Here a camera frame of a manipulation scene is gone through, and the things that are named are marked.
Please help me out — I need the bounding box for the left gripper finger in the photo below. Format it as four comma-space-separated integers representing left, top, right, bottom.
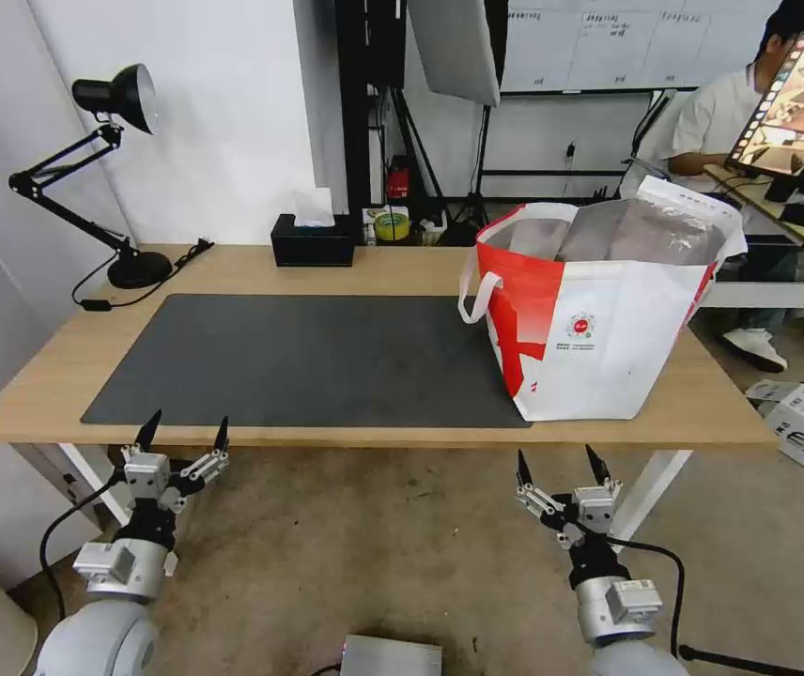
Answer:
165, 416, 231, 510
118, 410, 163, 474

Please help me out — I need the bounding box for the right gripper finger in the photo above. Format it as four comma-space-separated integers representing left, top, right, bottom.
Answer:
587, 444, 623, 498
514, 450, 580, 547

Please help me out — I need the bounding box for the red and white takeout bag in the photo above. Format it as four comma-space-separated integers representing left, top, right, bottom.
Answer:
457, 176, 749, 423

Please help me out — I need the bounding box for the white table leg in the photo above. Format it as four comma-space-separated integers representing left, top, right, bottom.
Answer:
610, 450, 693, 545
56, 443, 132, 526

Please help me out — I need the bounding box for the dark grey desk mat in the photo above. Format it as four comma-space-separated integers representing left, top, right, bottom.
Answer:
80, 294, 534, 429

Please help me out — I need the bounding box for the black desk lamp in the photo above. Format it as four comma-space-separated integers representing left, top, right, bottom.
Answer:
8, 63, 175, 290

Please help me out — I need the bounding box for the grey robot front box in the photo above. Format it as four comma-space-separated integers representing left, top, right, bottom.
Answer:
340, 633, 443, 676

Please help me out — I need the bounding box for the black tissue box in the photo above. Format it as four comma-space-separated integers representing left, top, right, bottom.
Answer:
270, 214, 355, 269

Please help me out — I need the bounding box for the white tissue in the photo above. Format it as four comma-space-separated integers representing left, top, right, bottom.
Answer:
292, 188, 337, 230

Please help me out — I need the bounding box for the yellow green tape roll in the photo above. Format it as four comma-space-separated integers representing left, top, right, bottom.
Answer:
373, 210, 411, 246

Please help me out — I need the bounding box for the light wooden desk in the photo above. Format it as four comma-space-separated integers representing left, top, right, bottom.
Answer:
703, 162, 804, 254

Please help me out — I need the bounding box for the black light tripod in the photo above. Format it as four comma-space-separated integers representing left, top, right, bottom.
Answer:
386, 84, 496, 246

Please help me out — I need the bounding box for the person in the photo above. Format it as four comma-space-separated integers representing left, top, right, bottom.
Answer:
668, 0, 804, 375

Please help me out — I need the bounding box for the black metal rack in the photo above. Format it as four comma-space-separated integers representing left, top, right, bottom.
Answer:
334, 0, 409, 212

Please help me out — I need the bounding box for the whiteboard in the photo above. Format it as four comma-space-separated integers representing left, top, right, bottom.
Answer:
500, 0, 715, 94

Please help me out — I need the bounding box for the grey softbox light panel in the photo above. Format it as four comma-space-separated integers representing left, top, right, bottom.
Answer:
407, 0, 503, 108

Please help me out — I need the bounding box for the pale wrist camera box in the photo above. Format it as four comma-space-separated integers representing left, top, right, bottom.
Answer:
573, 485, 619, 530
123, 453, 169, 499

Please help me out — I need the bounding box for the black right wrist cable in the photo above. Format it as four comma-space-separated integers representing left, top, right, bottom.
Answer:
610, 533, 688, 656

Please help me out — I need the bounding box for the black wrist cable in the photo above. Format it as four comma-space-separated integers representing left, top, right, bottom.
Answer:
610, 533, 688, 656
39, 484, 130, 622

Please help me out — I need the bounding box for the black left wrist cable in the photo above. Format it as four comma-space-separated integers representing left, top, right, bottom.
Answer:
39, 484, 130, 622

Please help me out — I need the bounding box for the black lamp cord with switch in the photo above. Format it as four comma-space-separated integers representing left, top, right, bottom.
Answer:
71, 238, 215, 313

